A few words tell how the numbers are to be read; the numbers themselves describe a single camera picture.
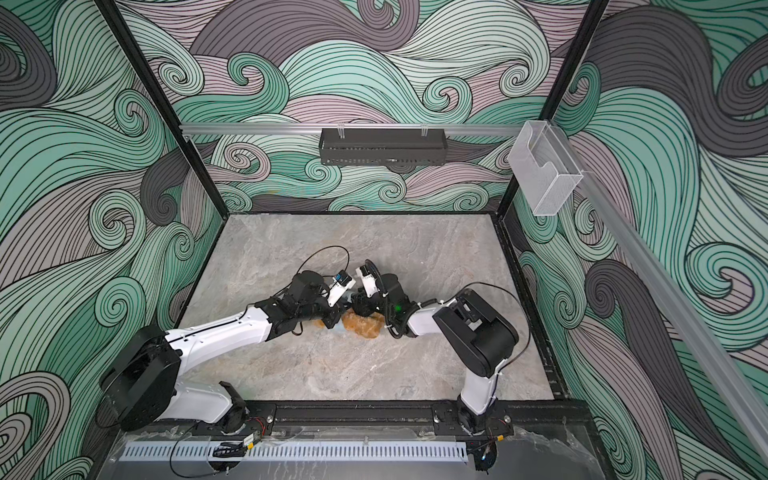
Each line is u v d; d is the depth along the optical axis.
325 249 0.64
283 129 1.71
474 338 0.48
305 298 0.65
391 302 0.71
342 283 0.73
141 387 0.42
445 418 0.73
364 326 0.78
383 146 0.95
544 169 0.79
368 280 0.81
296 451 0.70
